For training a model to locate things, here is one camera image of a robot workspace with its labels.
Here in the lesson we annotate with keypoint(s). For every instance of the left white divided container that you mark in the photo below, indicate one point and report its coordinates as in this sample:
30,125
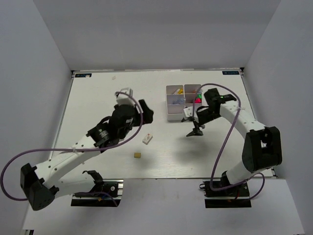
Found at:
174,112

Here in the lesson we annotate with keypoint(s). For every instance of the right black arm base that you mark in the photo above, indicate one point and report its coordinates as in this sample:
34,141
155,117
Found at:
236,197

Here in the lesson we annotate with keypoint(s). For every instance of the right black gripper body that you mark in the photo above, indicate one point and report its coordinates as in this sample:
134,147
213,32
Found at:
206,115

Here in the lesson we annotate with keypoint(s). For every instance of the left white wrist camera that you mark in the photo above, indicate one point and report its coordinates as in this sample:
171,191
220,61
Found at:
123,99

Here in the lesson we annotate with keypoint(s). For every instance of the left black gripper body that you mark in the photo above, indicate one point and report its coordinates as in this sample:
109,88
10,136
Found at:
136,119

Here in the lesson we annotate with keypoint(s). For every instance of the white divided container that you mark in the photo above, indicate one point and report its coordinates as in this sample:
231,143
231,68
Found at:
174,112
189,97

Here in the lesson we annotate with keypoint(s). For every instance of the right white divided container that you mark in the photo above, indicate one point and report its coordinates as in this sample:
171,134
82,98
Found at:
189,97

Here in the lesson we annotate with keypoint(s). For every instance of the blue table label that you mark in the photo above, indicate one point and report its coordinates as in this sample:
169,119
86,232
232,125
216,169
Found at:
83,75
229,72

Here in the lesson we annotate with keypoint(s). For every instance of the left blue table label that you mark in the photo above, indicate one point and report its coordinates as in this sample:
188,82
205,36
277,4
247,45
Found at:
83,75

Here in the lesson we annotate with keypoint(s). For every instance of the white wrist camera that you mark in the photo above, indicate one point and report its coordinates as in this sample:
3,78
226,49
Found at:
189,114
123,99

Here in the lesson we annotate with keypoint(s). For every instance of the clear blue pen pack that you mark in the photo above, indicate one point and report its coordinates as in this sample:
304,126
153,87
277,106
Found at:
179,101

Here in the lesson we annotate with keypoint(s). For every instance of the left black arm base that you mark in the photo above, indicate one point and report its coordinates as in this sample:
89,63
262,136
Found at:
106,194

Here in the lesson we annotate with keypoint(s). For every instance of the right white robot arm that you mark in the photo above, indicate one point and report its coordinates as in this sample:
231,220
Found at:
262,145

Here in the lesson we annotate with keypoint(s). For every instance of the right blue table label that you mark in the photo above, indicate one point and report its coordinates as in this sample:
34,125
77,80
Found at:
229,72

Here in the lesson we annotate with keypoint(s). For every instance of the tan eraser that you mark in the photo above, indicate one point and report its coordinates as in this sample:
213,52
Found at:
137,155

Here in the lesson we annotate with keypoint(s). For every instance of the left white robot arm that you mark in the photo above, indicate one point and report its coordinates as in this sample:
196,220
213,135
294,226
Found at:
46,181

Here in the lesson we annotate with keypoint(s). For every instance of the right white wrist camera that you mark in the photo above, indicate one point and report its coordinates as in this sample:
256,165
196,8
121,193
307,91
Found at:
189,114

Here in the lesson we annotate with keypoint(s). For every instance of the white boxed eraser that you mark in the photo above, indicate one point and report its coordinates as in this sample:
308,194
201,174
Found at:
147,138

